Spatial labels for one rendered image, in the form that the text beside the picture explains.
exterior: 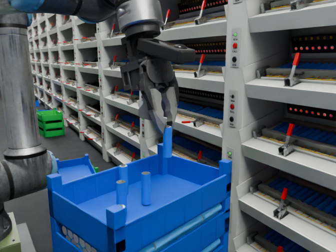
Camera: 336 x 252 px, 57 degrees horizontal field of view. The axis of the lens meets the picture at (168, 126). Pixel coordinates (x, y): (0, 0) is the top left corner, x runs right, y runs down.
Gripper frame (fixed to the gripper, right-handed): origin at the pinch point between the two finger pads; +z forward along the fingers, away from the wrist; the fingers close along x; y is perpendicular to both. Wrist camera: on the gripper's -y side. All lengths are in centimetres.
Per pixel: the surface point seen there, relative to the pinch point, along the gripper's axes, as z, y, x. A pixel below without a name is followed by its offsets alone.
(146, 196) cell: 12.6, 2.9, 6.5
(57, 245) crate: 17.5, 13.0, 20.9
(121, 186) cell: 8.7, 1.9, 12.3
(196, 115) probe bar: 1, 40, -58
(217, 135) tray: 9, 23, -48
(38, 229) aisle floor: 38, 102, -8
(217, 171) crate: 11.6, -3.6, -8.7
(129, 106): -11, 99, -71
